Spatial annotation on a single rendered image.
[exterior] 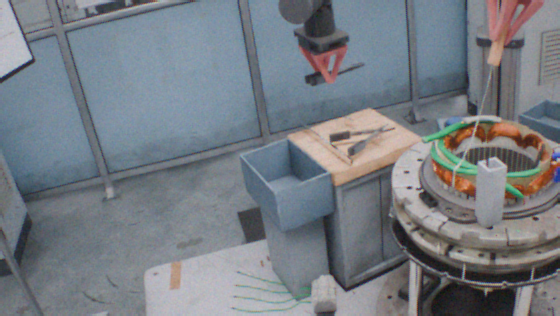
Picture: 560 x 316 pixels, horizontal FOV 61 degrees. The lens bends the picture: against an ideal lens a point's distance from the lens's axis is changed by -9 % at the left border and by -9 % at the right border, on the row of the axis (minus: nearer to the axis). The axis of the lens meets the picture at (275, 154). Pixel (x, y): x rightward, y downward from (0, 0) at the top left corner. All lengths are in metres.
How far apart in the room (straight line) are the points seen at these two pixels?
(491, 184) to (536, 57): 2.55
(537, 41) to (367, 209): 2.32
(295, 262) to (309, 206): 0.14
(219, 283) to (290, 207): 0.32
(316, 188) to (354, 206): 0.10
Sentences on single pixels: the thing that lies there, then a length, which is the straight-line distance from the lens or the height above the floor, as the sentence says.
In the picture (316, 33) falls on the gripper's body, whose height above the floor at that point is 1.28.
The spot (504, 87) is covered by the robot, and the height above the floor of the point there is 1.06.
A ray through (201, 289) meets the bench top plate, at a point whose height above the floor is 0.78.
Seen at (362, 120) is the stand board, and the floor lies 1.06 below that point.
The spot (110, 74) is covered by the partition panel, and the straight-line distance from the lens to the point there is 2.96.
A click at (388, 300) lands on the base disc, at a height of 0.80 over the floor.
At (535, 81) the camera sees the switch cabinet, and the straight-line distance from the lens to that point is 3.27.
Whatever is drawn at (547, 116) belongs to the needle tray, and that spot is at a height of 1.03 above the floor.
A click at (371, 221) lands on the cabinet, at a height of 0.92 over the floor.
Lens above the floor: 1.54
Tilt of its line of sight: 28 degrees down
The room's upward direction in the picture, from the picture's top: 9 degrees counter-clockwise
